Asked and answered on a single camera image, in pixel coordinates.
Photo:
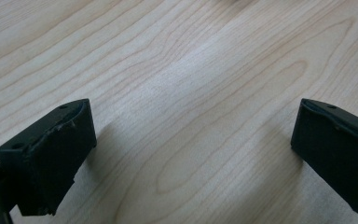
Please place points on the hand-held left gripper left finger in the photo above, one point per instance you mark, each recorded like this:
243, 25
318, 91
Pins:
46, 155

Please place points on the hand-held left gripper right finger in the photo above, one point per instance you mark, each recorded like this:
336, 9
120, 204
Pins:
338, 149

